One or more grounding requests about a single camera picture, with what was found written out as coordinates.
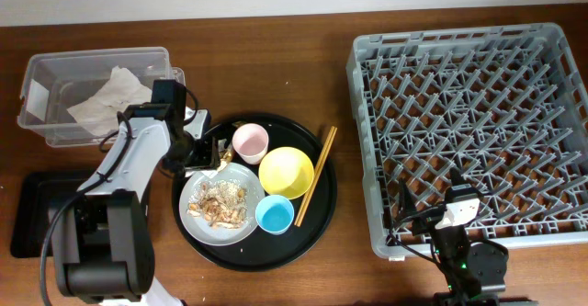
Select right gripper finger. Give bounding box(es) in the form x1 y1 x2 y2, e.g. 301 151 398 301
398 179 417 222
449 167 472 191

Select brown snack wrapper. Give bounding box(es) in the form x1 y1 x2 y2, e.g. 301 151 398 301
216 120 245 173

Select pink cup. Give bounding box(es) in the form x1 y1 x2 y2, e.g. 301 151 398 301
232 123 269 164

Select yellow bowl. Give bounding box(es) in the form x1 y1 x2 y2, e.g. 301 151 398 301
258 147 315 199

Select blue cup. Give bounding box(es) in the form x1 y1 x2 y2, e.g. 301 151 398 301
254 195 294 235

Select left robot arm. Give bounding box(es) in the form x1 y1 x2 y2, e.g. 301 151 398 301
40 79 220 305

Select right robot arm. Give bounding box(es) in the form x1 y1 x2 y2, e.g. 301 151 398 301
394 168 537 306

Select grey dishwasher rack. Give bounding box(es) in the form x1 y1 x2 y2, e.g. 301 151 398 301
346 23 587 260

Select food scraps with rice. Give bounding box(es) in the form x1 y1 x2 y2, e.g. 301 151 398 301
187 181 247 230

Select grey plate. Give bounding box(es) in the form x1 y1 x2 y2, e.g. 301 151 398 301
177 163 265 246

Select round black serving tray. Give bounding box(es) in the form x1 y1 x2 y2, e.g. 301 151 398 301
171 113 337 272

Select clear plastic bin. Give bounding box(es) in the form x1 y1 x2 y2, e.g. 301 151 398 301
17 47 185 148

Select black rectangular tray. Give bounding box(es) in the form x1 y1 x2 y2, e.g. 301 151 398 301
9 170 152 259

